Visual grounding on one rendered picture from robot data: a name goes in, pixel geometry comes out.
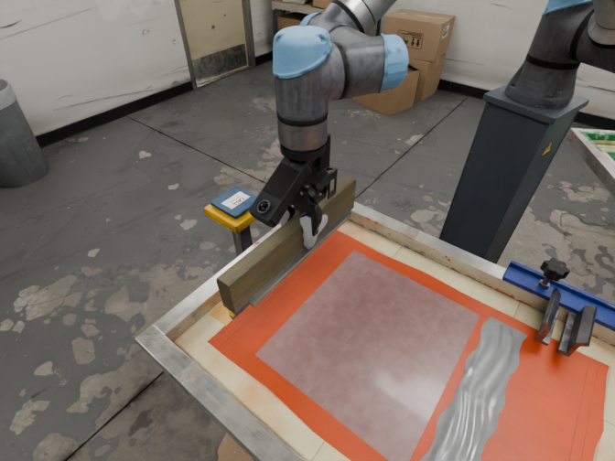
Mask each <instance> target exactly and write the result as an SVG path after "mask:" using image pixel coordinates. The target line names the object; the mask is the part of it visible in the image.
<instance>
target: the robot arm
mask: <svg viewBox="0 0 615 461"><path fill-rule="evenodd" d="M396 1H397V0H333V1H332V2H331V3H330V4H329V5H328V7H327V8H326V9H325V10H324V11H323V12H319V13H313V14H310V15H308V16H306V17H305V18H304V19H303V20H302V22H301V23H300V25H299V26H294V27H286V28H283V29H281V30H280V31H278V32H277V33H276V34H275V37H274V41H273V74H274V76H275V102H276V114H277V126H278V141H279V142H280V152H281V154H282V155H283V156H284V157H283V159H282V161H281V162H280V164H279V165H278V167H277V168H276V170H275V172H274V173H273V175H272V176H271V177H270V178H269V180H268V181H267V183H266V184H265V186H264V188H263V189H262V191H261V192H260V194H259V195H258V197H257V198H256V200H255V201H254V203H253V205H252V206H251V207H250V208H249V212H250V214H251V215H252V216H253V217H254V218H256V219H257V220H259V221H261V222H262V223H263V224H265V225H267V226H268V227H272V228H273V227H275V226H276V225H277V224H278V222H279V221H280V224H281V226H283V225H284V224H285V223H286V222H288V221H289V220H290V219H292V218H293V217H294V216H295V215H297V214H298V212H300V213H301V214H303V213H305V212H306V214H305V215H303V216H302V217H301V218H300V224H301V226H302V228H303V234H302V236H303V238H304V242H303V245H304V246H305V247H306V248H307V249H310V248H311V247H312V246H313V245H314V244H315V242H316V240H317V237H318V235H319V233H320V232H321V231H322V229H323V228H324V227H325V225H326V224H327V222H328V216H327V215H326V214H325V215H322V210H321V208H320V207H319V205H318V204H319V202H320V201H321V200H322V199H324V198H325V197H326V196H327V191H328V199H330V198H331V197H332V196H333V195H335V194H336V188H337V174H338V169H337V168H335V167H332V166H330V165H329V155H330V134H328V118H329V116H328V110H329V102H330V101H336V100H341V99H346V98H351V97H356V96H361V95H366V94H371V93H381V92H382V91H387V90H390V89H394V88H396V87H398V86H399V85H400V84H401V83H402V82H403V81H404V79H405V76H406V73H407V70H408V68H407V66H408V62H409V59H408V51H407V48H406V45H405V43H404V41H403V40H402V39H401V38H400V37H398V36H397V35H384V34H380V35H379V36H375V37H371V36H368V35H366V34H367V33H368V32H369V31H370V30H371V28H372V27H373V26H374V25H375V24H376V23H377V22H378V21H379V19H380V18H381V17H382V16H383V15H384V14H385V13H386V12H387V11H388V9H389V8H390V7H391V6H392V5H393V4H394V3H395V2H396ZM580 63H584V64H587V65H589V66H593V67H596V68H599V69H602V70H606V71H609V72H612V73H615V0H549V1H548V3H547V5H546V7H545V11H544V12H543V13H542V17H541V20H540V23H539V25H538V28H537V29H536V32H535V34H534V38H533V41H532V44H531V46H530V48H529V50H528V53H527V55H526V58H525V60H524V62H523V64H522V66H521V67H520V68H519V69H518V70H517V71H516V73H515V74H514V75H513V77H512V78H511V80H510V81H509V82H508V85H507V87H506V90H505V94H506V96H507V97H508V98H510V99H511V100H513V101H515V102H518V103H520V104H523V105H527V106H531V107H535V108H542V109H559V108H564V107H567V106H568V105H569V104H570V102H571V100H572V98H573V96H574V91H575V85H576V78H577V69H578V67H579V65H580ZM327 170H328V171H329V170H332V171H331V172H330V173H328V172H327ZM333 178H334V188H333V189H332V190H331V191H330V181H331V180H332V179H333Z"/></svg>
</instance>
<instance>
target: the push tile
mask: <svg viewBox="0 0 615 461"><path fill-rule="evenodd" d="M256 198H257V196H256V195H254V194H252V193H250V192H248V191H246V190H244V189H242V188H239V187H237V186H235V187H234V188H232V189H230V190H229V191H227V192H225V193H224V194H222V195H221V196H219V197H218V198H216V199H214V200H213V201H212V202H211V203H210V204H211V205H212V206H213V207H215V208H217V209H219V210H221V211H223V212H224V213H226V214H228V215H230V216H231V217H233V218H235V219H237V218H239V217H240V216H241V215H243V214H244V213H245V212H246V211H247V210H249V208H250V207H251V206H252V205H253V203H254V201H255V200H256Z"/></svg>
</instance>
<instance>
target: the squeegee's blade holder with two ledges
mask: <svg viewBox="0 0 615 461"><path fill-rule="evenodd" d="M350 217H351V212H349V211H346V212H344V213H343V214H342V215H341V216H340V217H339V218H338V219H337V220H336V221H334V222H333V223H332V224H331V225H330V226H329V227H328V228H327V229H326V230H324V231H323V232H322V233H321V234H320V235H319V236H318V237H317V240H316V242H315V244H314V245H313V246H312V247H311V248H310V249H307V248H305V249H304V250H303V251H302V252H301V253H300V254H299V255H298V256H297V257H295V258H294V259H293V260H292V261H291V262H290V263H289V264H288V265H286V266H285V267H284V268H283V269H282V270H281V271H280V272H279V273H278V274H276V275H275V276H274V277H273V278H272V279H271V280H270V281H269V282H268V283H267V284H265V285H264V286H263V287H262V288H261V289H260V290H259V291H258V292H257V293H255V294H254V295H253V296H252V297H251V298H250V299H249V300H248V302H249V304H250V305H251V306H253V307H255V306H257V305H258V304H259V303H260V302H261V301H262V300H263V299H264V298H265V297H266V296H267V295H268V294H269V293H271V292H272V291H273V290H274V289H275V288H276V287H277V286H278V285H279V284H280V283H281V282H282V281H283V280H284V279H286V278H287V277H288V276H289V275H290V274H291V273H292V272H293V271H294V270H295V269H296V268H297V267H298V266H299V265H300V264H301V263H302V262H304V261H305V260H306V259H307V257H308V256H309V255H310V254H311V253H312V252H314V251H315V250H316V249H317V248H318V247H319V246H320V245H321V244H322V243H323V242H324V241H325V240H326V239H328V238H329V237H330V236H331V235H332V234H333V233H334V232H335V231H336V230H337V229H338V228H339V227H340V226H341V225H343V224H344V223H345V222H346V221H347V220H348V219H349V218H350Z"/></svg>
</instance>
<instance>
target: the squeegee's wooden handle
mask: <svg viewBox="0 0 615 461"><path fill-rule="evenodd" d="M355 188H356V180H355V179H354V178H353V177H349V176H344V177H343V178H341V179H340V180H339V181H338V182H337V188H336V194H335V195H333V196H332V197H331V198H330V199H328V191H327V196H326V197H325V198H324V199H322V200H321V201H320V202H319V204H318V205H319V207H320V208H321V210H322V215H325V214H326V215H327V216H328V222H327V224H326V225H325V227H324V228H323V229H322V231H321V232H320V233H319V235H320V234H321V233H322V232H323V231H325V230H326V229H327V228H328V227H329V226H330V225H331V224H332V223H333V222H334V221H336V220H337V219H338V218H339V217H340V216H341V215H342V214H343V213H344V212H346V211H350V210H351V209H353V208H354V199H355ZM305 214H306V212H305V213H303V214H301V213H300V212H298V214H297V215H295V216H294V217H293V218H292V219H290V220H289V221H288V222H286V223H285V224H284V225H283V226H281V227H280V228H279V229H278V230H276V231H275V232H274V233H273V234H271V235H270V236H269V237H268V238H266V239H265V240H264V241H262V242H261V243H260V244H259V245H257V246H256V247H255V248H254V249H252V250H251V251H250V252H248V253H247V254H246V255H245V256H243V258H242V259H241V260H239V261H238V262H237V263H235V264H234V265H233V266H232V267H230V268H229V269H228V270H227V271H225V272H224V273H223V274H221V275H220V276H219V277H218V278H217V280H216V282H217V285H218V288H219V291H220V294H221V300H222V302H223V305H224V306H225V307H226V308H227V309H229V310H230V311H231V312H233V313H234V314H235V315H237V314H238V313H239V312H240V311H241V310H242V309H243V308H245V307H246V306H247V305H248V304H249V302H248V300H249V299H250V298H251V297H252V296H253V295H254V294H255V293H257V292H258V291H259V290H260V289H261V288H262V287H263V286H264V285H265V284H267V283H268V282H269V281H270V280H271V279H272V278H273V277H274V276H275V275H276V274H278V273H279V272H280V271H281V270H282V269H283V268H284V267H285V266H286V265H288V264H289V263H290V262H291V261H292V260H293V259H294V258H295V257H297V256H298V255H299V254H300V253H301V252H302V251H303V250H304V249H305V248H306V247H305V246H304V245H303V242H304V238H303V236H302V234H303V228H302V226H301V224H300V218H301V217H302V216H303V215H305ZM319 235H318V236H319Z"/></svg>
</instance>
